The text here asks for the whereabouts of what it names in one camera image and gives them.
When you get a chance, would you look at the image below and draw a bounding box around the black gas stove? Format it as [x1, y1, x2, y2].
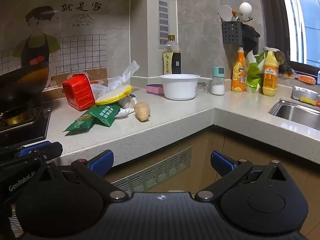
[0, 100, 53, 147]

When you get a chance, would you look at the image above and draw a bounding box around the yellow sponge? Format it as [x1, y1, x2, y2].
[300, 96, 318, 105]

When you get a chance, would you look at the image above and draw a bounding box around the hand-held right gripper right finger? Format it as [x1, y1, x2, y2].
[194, 150, 288, 202]

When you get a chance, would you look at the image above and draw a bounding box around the cartoon wall poster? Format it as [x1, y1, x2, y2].
[0, 0, 110, 90]

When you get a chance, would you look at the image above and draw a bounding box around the dark-framed window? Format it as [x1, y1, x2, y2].
[257, 0, 320, 74]

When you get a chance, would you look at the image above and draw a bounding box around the yellow round lid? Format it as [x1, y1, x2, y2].
[95, 85, 132, 106]

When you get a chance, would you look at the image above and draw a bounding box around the white plastic bowl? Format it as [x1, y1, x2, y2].
[159, 74, 200, 100]

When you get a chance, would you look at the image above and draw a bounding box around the cabinet vent grille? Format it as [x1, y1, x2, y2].
[110, 146, 193, 197]

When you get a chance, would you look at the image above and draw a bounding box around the green plastic bag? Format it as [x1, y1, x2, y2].
[245, 51, 265, 93]

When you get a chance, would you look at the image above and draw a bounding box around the pink and purple sponge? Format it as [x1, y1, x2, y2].
[146, 84, 164, 96]

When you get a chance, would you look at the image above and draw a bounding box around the white skimmer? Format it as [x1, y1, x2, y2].
[218, 5, 237, 22]

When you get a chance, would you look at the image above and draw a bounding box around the yellow detergent bottle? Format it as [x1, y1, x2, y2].
[262, 51, 279, 96]

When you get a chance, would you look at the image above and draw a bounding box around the dark grey utensil holder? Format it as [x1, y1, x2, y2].
[222, 21, 260, 52]

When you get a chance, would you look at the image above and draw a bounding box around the dark bundle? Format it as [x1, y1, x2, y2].
[275, 51, 299, 78]

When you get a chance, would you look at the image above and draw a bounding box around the white round-headed utensil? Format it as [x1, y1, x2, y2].
[239, 2, 252, 22]

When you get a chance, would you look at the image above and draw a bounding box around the red plastic box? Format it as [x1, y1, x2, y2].
[62, 74, 96, 112]

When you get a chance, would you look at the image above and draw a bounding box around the black wok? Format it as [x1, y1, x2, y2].
[0, 65, 52, 103]

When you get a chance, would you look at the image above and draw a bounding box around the white wall vent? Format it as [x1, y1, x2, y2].
[157, 0, 170, 48]

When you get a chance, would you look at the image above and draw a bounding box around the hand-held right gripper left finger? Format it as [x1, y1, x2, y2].
[37, 149, 129, 202]

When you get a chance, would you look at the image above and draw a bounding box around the steel sink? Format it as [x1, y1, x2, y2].
[268, 99, 320, 130]

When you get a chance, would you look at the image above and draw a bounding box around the crumpled clear plastic bag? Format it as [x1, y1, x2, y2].
[90, 60, 140, 98]

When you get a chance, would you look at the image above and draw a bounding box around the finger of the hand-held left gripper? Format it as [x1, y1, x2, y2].
[24, 141, 63, 162]
[14, 141, 54, 157]

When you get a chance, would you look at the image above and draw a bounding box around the salt shaker with teal lid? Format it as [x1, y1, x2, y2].
[210, 66, 225, 95]

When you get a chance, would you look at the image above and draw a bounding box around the soy sauce bottle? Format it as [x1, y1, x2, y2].
[162, 35, 182, 75]

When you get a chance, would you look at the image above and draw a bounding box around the ginger root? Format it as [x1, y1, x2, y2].
[134, 101, 151, 122]

